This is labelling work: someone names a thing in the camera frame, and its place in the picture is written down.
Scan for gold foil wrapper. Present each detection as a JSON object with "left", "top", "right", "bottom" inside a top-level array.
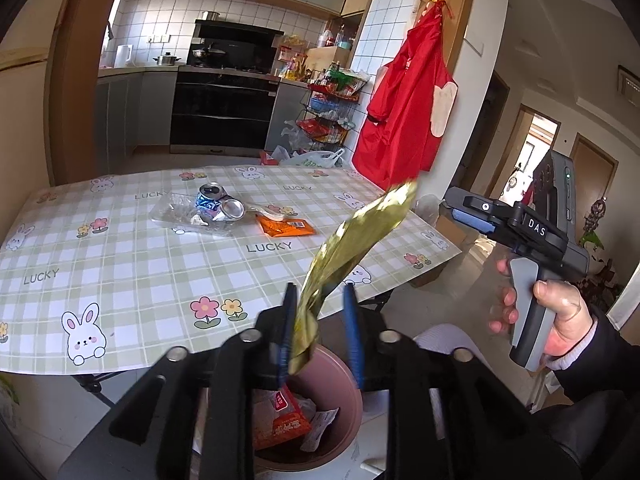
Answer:
[{"left": 288, "top": 180, "right": 418, "bottom": 374}]

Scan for orange snack packet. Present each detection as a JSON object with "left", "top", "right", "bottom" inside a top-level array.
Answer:
[{"left": 256, "top": 214, "right": 316, "bottom": 237}]

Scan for crushed blue soda can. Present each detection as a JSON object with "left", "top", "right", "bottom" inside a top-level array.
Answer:
[{"left": 194, "top": 182, "right": 245, "bottom": 222}]

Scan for pink trash bin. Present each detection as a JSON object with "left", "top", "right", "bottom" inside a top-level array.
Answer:
[{"left": 253, "top": 346, "right": 362, "bottom": 472}]

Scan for grey kitchen cabinets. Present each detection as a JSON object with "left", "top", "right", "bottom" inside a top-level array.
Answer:
[{"left": 94, "top": 66, "right": 178, "bottom": 170}]

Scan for wrapped white plastic fork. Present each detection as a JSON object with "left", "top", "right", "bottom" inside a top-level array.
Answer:
[{"left": 244, "top": 203, "right": 297, "bottom": 221}]

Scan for green plaid bunny tablecloth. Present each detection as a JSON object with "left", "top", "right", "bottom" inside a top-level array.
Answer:
[{"left": 0, "top": 164, "right": 464, "bottom": 376}]

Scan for red hanging apron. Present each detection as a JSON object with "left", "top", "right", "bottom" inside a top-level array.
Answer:
[{"left": 352, "top": 0, "right": 459, "bottom": 190}]

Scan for white shopping bag on floor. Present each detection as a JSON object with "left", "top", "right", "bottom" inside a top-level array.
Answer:
[{"left": 279, "top": 148, "right": 345, "bottom": 169}]

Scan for black oven stove unit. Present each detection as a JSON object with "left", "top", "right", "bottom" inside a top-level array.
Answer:
[{"left": 169, "top": 20, "right": 284, "bottom": 157}]

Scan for cardboard box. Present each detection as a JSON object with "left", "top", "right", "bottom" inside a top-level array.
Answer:
[{"left": 306, "top": 47, "right": 350, "bottom": 72}]

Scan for steel cooking pot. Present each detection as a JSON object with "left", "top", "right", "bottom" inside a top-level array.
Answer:
[{"left": 153, "top": 52, "right": 180, "bottom": 66}]

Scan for white kettle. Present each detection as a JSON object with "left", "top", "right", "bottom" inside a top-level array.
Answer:
[{"left": 114, "top": 44, "right": 134, "bottom": 68}]

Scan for beige refrigerator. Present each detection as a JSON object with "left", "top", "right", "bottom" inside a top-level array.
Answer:
[{"left": 0, "top": 46, "right": 54, "bottom": 241}]

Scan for wire snack rack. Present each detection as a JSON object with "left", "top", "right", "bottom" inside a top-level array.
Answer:
[{"left": 295, "top": 62, "right": 370, "bottom": 151}]

